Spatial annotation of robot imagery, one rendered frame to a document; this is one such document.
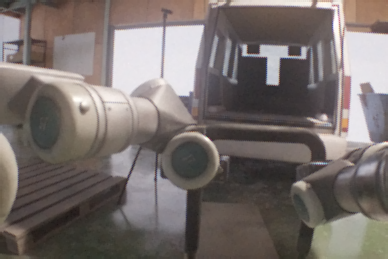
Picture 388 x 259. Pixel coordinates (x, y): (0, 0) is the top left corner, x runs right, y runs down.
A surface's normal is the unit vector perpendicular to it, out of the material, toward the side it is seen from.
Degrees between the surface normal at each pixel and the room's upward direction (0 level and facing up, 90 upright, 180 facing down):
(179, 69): 90
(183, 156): 69
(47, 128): 87
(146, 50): 90
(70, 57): 90
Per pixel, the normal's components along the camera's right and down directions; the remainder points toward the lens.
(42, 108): -0.40, -0.04
